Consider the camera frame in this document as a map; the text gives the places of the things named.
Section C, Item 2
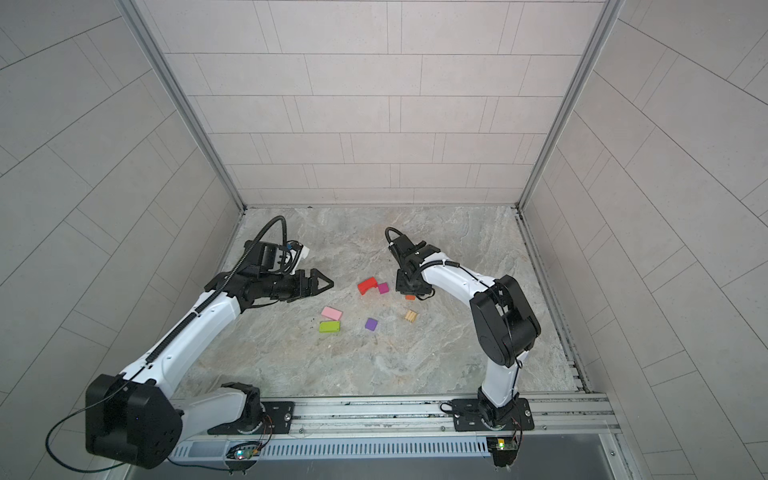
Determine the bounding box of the left circuit board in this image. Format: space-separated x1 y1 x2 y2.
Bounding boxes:
225 441 263 461

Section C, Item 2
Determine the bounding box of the green wood block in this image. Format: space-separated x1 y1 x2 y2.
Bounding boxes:
318 321 341 333

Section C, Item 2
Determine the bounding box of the aluminium mounting rail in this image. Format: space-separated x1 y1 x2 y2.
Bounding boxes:
116 392 622 445

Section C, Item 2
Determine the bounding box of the circuit board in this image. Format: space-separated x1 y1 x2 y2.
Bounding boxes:
225 441 263 461
486 436 520 454

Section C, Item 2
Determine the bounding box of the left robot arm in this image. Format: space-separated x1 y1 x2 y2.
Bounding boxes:
85 240 333 468

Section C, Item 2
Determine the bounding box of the right circuit board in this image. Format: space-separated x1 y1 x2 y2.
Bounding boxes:
486 436 520 454

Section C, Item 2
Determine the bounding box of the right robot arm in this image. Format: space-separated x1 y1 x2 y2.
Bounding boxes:
385 227 542 432

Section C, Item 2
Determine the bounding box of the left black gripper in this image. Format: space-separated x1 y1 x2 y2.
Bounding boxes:
258 268 335 300

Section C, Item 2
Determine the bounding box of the pink wood block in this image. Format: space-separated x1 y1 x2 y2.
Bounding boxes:
321 306 343 321

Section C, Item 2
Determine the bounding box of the red wood block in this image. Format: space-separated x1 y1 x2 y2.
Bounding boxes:
357 277 378 295

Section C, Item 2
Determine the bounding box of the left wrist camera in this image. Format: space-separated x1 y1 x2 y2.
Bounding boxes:
286 240 309 261

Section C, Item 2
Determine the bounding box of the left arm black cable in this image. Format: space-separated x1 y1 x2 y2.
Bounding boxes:
44 215 289 475

